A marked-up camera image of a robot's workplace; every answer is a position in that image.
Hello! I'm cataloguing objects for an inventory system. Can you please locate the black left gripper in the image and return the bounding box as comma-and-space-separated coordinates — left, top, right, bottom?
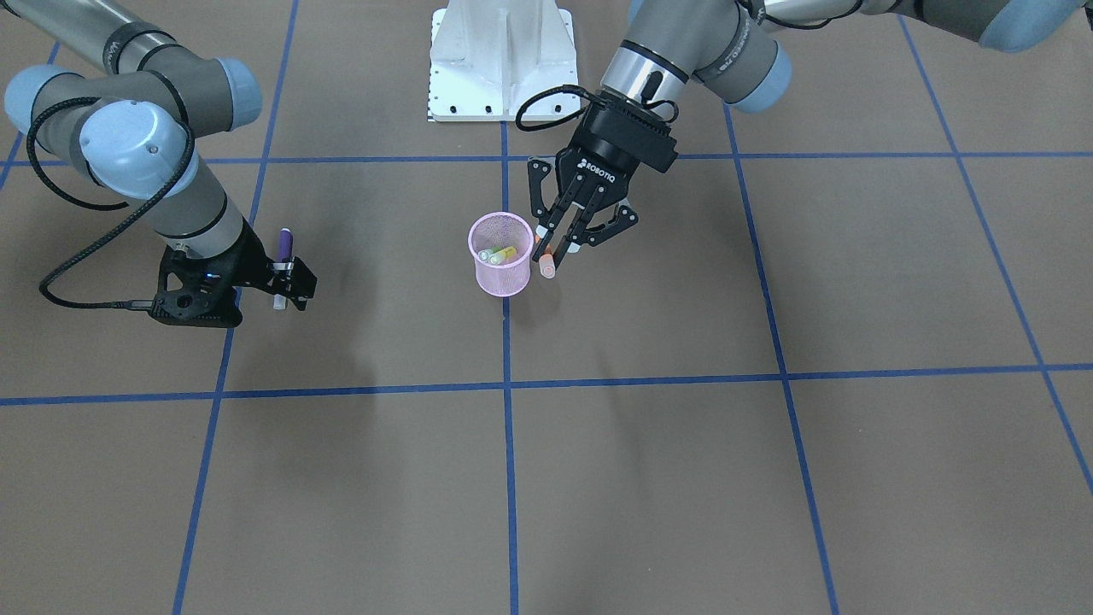
527, 90, 679, 262

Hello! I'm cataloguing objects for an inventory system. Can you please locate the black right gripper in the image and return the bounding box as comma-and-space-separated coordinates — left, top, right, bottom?
184, 220, 318, 312

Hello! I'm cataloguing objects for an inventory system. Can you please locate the purple marker pen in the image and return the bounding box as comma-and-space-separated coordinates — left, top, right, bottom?
272, 227, 293, 311

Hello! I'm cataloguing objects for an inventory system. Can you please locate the orange highlighter pen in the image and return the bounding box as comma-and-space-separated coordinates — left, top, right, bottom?
538, 244, 557, 279

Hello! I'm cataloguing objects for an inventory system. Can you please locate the yellow highlighter pen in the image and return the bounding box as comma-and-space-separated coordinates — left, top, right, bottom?
487, 246, 518, 267

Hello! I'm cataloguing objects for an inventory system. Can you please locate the green highlighter pen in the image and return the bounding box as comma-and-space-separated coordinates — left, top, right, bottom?
477, 248, 506, 265

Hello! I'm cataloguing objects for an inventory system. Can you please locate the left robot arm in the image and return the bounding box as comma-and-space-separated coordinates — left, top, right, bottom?
516, 1, 1090, 264

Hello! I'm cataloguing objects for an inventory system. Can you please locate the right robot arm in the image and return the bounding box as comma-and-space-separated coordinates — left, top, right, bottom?
3, 1, 317, 328

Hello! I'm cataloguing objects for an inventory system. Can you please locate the pink mesh pen holder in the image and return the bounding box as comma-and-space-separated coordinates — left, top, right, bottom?
467, 213, 534, 297

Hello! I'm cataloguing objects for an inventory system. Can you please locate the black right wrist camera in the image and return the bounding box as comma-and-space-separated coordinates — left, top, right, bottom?
149, 248, 243, 330

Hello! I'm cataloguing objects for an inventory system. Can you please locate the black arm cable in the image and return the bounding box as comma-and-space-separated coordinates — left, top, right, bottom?
515, 84, 599, 133

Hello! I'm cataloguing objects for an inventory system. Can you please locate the white camera stand pillar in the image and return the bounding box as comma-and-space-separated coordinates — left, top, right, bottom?
427, 1, 579, 122

